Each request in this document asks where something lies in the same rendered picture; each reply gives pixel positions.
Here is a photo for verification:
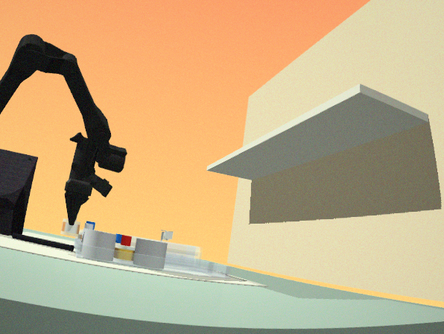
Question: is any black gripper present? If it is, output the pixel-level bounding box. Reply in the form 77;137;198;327
64;160;95;226

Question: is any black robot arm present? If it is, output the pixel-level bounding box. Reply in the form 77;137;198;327
0;34;127;198

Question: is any black flat bar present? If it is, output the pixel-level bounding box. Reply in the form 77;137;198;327
12;233;74;251

